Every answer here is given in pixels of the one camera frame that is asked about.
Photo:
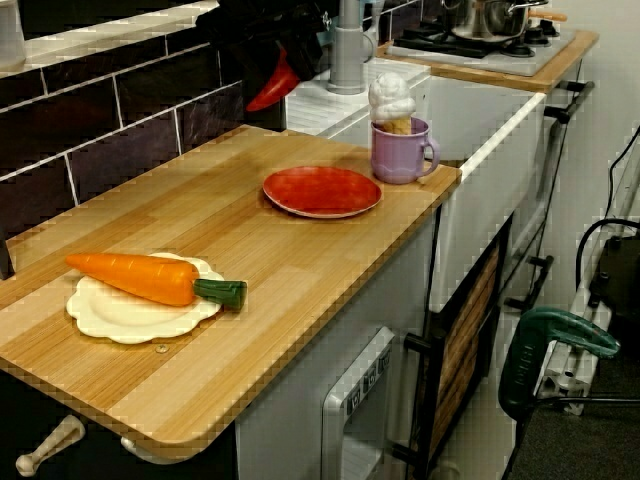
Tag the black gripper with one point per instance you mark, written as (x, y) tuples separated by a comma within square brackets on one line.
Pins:
[(260, 20)]

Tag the red toy pepper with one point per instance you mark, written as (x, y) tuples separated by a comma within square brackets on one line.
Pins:
[(275, 87)]

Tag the orange toy carrot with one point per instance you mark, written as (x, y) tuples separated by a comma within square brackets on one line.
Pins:
[(135, 277)]

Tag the grey toy faucet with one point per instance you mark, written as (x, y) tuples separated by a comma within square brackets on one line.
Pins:
[(347, 55)]

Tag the white toy ice cream cone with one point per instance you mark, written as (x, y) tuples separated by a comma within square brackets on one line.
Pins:
[(390, 100)]

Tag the red round plate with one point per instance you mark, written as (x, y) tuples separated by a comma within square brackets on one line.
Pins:
[(322, 192)]

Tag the purple plastic mug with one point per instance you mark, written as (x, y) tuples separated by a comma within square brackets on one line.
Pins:
[(397, 155)]

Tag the dark tiled backsplash panel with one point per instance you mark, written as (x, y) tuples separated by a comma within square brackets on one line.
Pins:
[(100, 125)]

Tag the steel cooking pot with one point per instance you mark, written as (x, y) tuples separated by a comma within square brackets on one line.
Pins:
[(480, 20)]

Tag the grey toy stove hob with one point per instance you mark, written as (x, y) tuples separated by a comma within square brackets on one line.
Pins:
[(500, 62)]

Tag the white toy kitchen unit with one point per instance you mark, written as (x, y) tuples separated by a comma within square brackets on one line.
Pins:
[(480, 165)]

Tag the white cylindrical container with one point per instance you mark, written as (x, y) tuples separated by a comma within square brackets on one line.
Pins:
[(10, 35)]

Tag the cream scalloped plate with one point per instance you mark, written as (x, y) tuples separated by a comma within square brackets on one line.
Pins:
[(120, 320)]

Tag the small metal screw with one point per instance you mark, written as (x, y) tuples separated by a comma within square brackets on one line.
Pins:
[(161, 348)]

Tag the wood look oven door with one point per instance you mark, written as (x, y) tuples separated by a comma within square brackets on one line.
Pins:
[(465, 340)]

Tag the grey toy water dispenser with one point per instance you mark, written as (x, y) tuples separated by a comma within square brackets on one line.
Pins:
[(360, 440)]

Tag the black box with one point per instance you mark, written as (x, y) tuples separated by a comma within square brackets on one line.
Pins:
[(620, 270)]

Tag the white hook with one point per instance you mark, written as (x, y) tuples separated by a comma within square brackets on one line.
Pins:
[(142, 452)]

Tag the aluminium frame rail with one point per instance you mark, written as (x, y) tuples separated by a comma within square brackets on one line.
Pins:
[(562, 387)]

